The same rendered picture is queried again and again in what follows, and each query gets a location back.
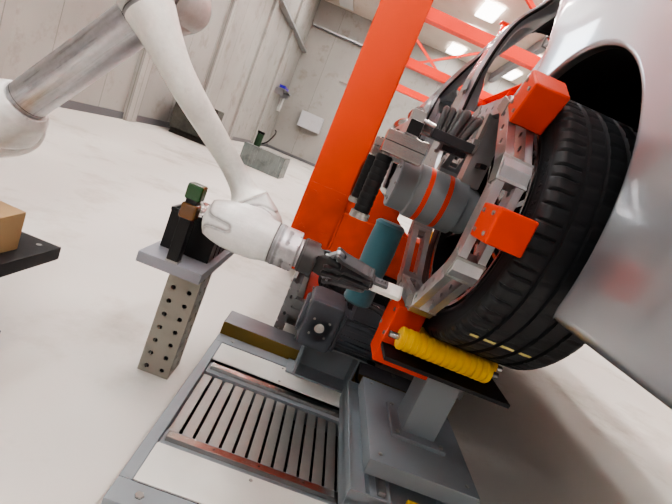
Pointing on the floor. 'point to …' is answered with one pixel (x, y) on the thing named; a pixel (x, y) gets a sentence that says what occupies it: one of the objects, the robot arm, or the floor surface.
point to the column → (172, 326)
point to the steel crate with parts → (179, 124)
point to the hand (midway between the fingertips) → (386, 288)
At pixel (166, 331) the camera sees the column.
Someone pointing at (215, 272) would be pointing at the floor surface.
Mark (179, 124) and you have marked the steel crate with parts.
